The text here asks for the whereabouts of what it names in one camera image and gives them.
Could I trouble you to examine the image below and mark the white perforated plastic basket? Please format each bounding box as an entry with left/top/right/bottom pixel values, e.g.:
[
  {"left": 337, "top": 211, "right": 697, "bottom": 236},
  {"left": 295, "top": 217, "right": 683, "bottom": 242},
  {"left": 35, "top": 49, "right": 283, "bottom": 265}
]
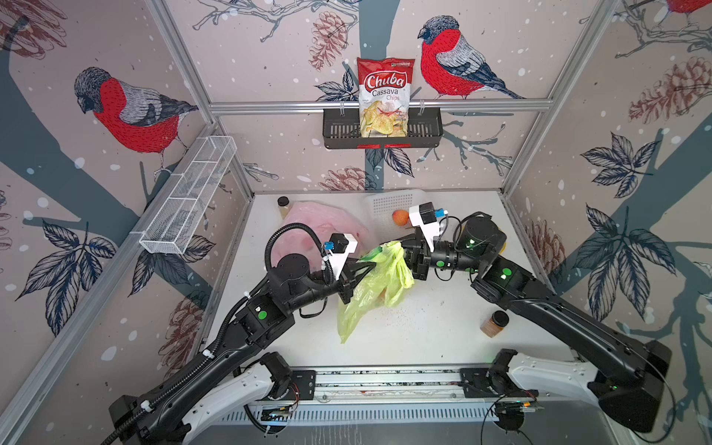
[{"left": 363, "top": 189, "right": 429, "bottom": 221}]

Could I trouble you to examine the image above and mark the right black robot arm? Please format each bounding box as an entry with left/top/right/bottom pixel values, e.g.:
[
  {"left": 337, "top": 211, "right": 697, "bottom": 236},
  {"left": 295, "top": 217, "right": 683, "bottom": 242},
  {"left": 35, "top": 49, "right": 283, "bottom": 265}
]
[{"left": 400, "top": 211, "right": 672, "bottom": 433}]

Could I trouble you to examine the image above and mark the orange spice jar black lid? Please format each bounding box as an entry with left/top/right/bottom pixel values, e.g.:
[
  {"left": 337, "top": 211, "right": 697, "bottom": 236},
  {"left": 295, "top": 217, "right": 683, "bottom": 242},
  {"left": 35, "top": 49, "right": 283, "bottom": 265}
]
[{"left": 480, "top": 310, "right": 510, "bottom": 339}]

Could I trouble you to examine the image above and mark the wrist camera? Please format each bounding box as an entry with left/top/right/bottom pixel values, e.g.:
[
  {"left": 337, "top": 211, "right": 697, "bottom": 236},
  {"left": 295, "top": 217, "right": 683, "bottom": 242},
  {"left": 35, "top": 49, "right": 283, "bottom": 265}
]
[
  {"left": 323, "top": 233, "right": 358, "bottom": 279},
  {"left": 408, "top": 202, "right": 448, "bottom": 252}
]

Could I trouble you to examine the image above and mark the pink plastic bag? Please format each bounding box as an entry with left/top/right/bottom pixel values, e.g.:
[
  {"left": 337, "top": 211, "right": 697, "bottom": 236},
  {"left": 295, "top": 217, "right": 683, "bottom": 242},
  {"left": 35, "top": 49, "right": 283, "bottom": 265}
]
[{"left": 271, "top": 201, "right": 378, "bottom": 272}]

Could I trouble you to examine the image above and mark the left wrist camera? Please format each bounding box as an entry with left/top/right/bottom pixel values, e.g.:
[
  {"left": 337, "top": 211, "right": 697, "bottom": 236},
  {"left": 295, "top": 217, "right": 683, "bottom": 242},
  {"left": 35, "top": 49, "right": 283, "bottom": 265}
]
[{"left": 323, "top": 233, "right": 358, "bottom": 279}]

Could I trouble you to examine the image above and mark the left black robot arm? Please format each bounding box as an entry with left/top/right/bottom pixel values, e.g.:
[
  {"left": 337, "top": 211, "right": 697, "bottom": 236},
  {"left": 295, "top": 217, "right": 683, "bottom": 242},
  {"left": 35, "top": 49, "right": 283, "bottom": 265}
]
[{"left": 105, "top": 254, "right": 376, "bottom": 444}]

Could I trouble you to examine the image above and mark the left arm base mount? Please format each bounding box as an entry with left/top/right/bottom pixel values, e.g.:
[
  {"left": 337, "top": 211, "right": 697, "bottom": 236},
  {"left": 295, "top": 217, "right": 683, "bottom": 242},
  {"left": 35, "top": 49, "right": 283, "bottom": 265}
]
[{"left": 259, "top": 369, "right": 317, "bottom": 402}]

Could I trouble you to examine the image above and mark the Chuba cassava chips bag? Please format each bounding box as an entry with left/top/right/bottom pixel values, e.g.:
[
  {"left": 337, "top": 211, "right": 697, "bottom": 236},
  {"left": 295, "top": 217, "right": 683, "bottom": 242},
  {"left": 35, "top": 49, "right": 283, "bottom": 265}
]
[{"left": 357, "top": 57, "right": 415, "bottom": 138}]

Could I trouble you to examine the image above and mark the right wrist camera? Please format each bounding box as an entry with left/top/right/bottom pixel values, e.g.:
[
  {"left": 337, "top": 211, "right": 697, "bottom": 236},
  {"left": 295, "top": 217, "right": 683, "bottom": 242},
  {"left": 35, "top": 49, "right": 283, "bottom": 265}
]
[{"left": 408, "top": 202, "right": 448, "bottom": 252}]

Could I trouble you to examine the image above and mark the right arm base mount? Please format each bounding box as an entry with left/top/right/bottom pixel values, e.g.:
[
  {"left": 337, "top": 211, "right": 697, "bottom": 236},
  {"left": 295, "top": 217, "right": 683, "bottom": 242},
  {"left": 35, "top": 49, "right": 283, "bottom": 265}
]
[{"left": 459, "top": 367, "right": 539, "bottom": 401}]

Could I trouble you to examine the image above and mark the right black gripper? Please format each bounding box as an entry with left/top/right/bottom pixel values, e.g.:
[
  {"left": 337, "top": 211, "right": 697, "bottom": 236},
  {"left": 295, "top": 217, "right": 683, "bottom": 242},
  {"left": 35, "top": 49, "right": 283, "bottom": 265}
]
[{"left": 381, "top": 229, "right": 486, "bottom": 285}]

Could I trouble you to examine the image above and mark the green plastic bag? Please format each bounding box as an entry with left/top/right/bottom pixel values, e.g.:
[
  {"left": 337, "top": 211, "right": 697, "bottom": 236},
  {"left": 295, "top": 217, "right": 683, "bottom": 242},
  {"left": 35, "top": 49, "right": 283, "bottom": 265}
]
[{"left": 337, "top": 244, "right": 415, "bottom": 344}]

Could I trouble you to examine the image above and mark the orange peach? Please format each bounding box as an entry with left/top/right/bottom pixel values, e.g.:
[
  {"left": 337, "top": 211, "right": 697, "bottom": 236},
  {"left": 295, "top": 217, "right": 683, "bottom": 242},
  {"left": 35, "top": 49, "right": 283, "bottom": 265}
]
[{"left": 391, "top": 210, "right": 410, "bottom": 227}]

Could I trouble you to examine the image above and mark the black wall basket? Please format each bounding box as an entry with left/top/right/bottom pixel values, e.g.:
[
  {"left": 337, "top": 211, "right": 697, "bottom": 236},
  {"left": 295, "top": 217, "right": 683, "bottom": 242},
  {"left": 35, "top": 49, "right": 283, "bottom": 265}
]
[{"left": 323, "top": 109, "right": 443, "bottom": 149}]

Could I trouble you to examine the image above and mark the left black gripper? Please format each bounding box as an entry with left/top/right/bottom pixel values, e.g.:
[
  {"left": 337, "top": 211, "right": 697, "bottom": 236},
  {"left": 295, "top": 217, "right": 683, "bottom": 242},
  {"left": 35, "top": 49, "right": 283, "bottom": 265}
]
[{"left": 284, "top": 257, "right": 376, "bottom": 313}]

